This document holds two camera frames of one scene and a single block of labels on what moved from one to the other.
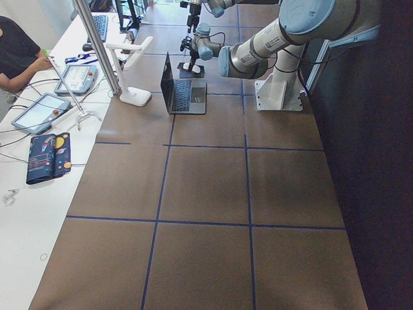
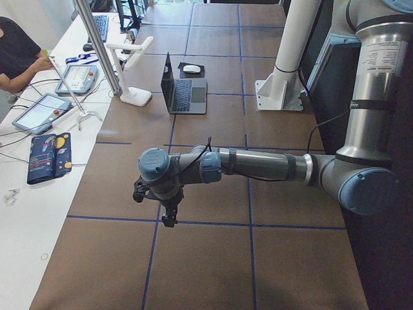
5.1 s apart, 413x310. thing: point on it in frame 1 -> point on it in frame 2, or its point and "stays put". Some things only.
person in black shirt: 20,56 stays put
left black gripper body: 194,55 -> 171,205
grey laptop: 182,96 stays put
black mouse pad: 185,73 stays put
